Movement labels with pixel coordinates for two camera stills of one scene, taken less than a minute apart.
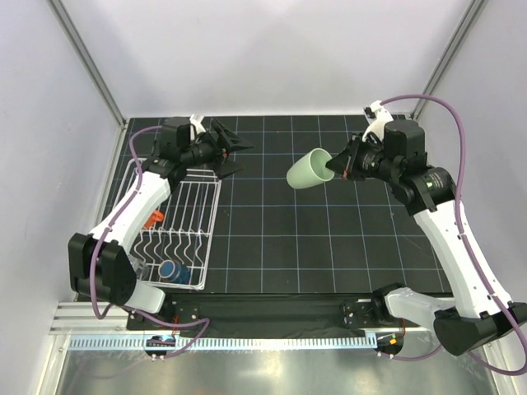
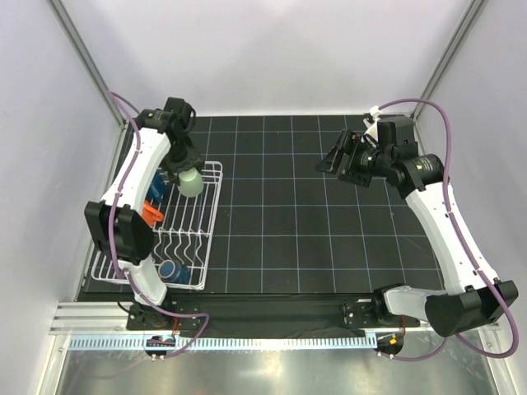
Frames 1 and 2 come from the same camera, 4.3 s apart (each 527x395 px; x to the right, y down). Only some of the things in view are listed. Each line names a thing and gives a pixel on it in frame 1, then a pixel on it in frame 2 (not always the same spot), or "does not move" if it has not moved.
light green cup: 310,170 to 191,183
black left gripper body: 218,152 to 182,155
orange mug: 156,216 does not move
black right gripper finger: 339,163 to 343,145
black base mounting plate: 342,313 does not move
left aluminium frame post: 88,62 does not move
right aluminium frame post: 470,16 does not move
